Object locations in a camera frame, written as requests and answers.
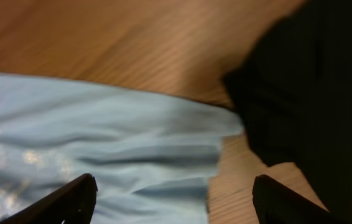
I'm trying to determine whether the light blue printed t-shirt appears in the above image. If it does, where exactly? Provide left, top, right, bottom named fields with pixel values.
left=0, top=73, right=243, bottom=223

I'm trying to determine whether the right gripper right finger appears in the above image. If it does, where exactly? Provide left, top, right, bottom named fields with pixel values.
left=252, top=175, right=344, bottom=224

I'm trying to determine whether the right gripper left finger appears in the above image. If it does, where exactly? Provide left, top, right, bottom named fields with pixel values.
left=0, top=174, right=98, bottom=224

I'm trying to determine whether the black garment at right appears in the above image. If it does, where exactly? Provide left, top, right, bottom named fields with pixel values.
left=223, top=0, right=352, bottom=223

